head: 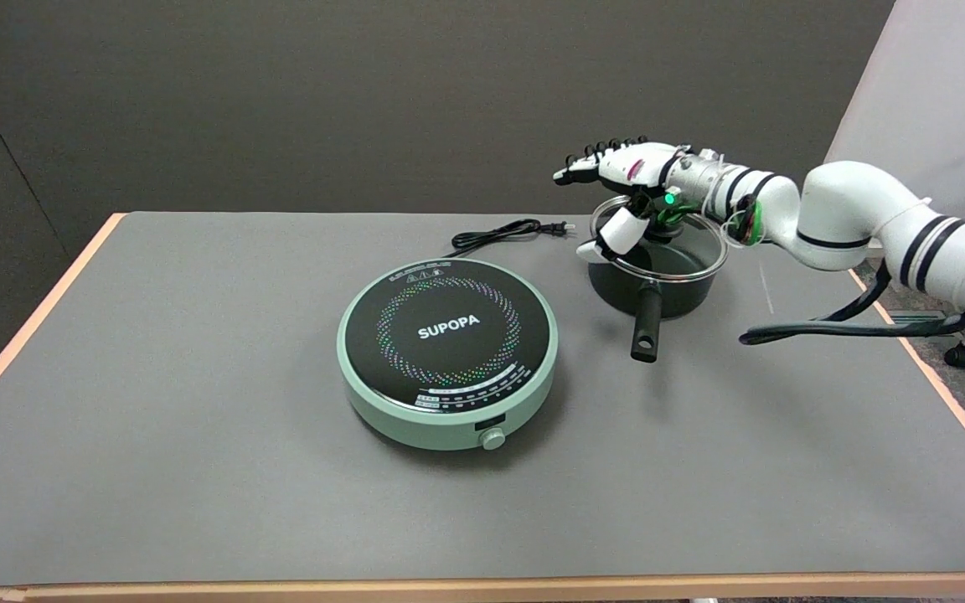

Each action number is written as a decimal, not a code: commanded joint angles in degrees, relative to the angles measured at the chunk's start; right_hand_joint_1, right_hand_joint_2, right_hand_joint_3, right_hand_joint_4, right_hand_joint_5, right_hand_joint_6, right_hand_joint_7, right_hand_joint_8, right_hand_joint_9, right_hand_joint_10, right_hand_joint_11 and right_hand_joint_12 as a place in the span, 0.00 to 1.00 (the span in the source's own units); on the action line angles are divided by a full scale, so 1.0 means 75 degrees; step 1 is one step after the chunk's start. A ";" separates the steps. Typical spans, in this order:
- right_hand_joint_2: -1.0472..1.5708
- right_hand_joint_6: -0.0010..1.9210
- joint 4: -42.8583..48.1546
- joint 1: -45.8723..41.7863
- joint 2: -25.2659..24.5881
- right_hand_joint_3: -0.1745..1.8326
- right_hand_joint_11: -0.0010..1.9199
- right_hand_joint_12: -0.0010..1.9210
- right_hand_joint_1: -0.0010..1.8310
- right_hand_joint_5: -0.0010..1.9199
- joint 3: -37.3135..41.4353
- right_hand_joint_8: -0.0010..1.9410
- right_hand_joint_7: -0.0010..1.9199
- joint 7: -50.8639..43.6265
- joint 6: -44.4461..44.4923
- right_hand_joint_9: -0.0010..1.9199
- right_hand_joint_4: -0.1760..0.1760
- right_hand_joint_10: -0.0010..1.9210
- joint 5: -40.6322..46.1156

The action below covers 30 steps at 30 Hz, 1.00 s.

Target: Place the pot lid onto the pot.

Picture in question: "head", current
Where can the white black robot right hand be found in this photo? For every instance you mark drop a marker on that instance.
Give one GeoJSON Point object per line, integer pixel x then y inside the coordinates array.
{"type": "Point", "coordinates": [646, 163]}

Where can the glass pot lid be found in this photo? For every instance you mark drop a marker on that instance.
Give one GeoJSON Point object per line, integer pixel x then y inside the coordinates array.
{"type": "Point", "coordinates": [692, 251]}

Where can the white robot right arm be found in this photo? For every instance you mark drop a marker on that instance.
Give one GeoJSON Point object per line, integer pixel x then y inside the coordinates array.
{"type": "Point", "coordinates": [843, 209]}

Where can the green round induction cooker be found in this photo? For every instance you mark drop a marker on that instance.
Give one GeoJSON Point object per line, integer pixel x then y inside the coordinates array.
{"type": "Point", "coordinates": [447, 331]}

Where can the floor vent grille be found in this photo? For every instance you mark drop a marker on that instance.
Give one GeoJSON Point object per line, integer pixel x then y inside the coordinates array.
{"type": "Point", "coordinates": [910, 315]}

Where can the white partition panel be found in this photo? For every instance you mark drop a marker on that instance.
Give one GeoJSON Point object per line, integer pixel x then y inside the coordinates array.
{"type": "Point", "coordinates": [943, 84]}

